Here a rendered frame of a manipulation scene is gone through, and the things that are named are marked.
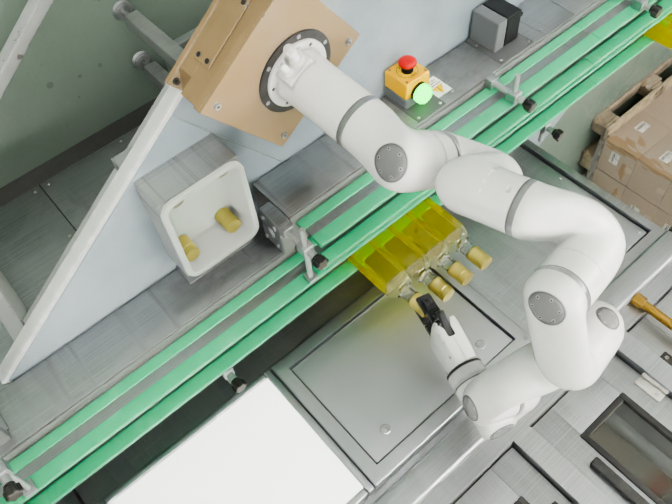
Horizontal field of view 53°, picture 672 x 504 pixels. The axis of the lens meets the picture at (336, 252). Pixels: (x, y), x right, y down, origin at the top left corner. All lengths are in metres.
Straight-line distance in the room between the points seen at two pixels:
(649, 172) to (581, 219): 4.18
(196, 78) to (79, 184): 0.92
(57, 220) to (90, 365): 0.63
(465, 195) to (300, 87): 0.33
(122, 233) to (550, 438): 0.94
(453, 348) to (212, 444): 0.53
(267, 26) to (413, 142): 0.29
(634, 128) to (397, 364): 4.03
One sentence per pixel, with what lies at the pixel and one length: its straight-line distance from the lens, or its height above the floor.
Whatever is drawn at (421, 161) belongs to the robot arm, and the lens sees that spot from 1.01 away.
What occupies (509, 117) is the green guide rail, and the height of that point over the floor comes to 0.94.
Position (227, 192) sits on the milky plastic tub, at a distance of 1.37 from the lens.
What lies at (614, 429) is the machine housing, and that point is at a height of 1.55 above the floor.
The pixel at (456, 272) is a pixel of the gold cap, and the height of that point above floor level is 1.14.
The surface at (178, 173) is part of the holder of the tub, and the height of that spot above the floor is 0.79.
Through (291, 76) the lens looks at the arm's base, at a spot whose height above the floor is 0.89.
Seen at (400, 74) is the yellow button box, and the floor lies 0.79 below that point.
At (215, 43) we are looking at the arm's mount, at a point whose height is 0.81.
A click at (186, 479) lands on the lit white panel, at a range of 1.45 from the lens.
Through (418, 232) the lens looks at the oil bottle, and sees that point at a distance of 1.48.
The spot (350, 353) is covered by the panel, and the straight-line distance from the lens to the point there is 1.50.
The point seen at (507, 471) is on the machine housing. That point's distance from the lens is 1.47.
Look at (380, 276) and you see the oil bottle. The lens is 1.41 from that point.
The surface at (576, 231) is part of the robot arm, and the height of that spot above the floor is 1.38.
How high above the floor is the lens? 1.61
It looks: 28 degrees down
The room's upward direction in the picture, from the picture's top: 133 degrees clockwise
